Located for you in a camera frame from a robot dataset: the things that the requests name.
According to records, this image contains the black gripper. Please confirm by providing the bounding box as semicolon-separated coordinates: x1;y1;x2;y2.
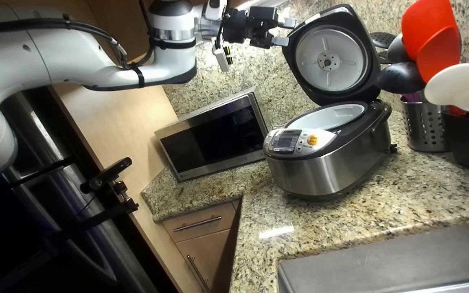
219;6;299;50

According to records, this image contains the black rice cooker lid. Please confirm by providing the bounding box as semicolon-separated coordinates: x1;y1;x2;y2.
280;4;384;108

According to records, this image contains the stainless steel rice cooker body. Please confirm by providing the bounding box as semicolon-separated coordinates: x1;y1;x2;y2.
262;100;399;199

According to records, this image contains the small black spoon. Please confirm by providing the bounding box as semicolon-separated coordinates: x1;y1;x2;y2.
369;32;400;51

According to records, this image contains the black round spoon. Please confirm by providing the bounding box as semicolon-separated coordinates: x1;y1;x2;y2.
385;33;410;66

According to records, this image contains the stainless steel microwave oven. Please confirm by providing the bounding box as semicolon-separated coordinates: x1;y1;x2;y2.
153;89;272;185

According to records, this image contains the large black ladle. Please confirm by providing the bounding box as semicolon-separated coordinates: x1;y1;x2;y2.
379;61;426;95

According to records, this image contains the purple utensil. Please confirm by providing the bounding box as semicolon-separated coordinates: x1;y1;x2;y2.
400;90;425;105

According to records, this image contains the red plastic scoop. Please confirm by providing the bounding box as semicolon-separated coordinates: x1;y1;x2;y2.
400;0;462;85

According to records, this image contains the perforated metal utensil holder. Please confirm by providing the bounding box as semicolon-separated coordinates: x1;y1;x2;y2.
400;95;451;155

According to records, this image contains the white plastic spoon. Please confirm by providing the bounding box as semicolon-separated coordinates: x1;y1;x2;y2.
421;63;469;113

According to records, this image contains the wooden cabinet drawer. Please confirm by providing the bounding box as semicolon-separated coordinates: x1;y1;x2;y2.
159;199;242;293

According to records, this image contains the stainless steel sink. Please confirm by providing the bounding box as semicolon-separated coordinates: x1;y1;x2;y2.
275;219;469;293

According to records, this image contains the stainless steel refrigerator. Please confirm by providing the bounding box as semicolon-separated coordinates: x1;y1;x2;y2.
0;89;162;293

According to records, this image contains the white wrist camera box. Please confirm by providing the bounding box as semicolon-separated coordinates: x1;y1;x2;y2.
210;40;234;74

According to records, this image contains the black camera on clamp stand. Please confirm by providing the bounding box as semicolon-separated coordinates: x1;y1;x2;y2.
48;155;140;242

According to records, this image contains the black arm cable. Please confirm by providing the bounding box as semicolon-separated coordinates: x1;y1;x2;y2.
0;17;154;72

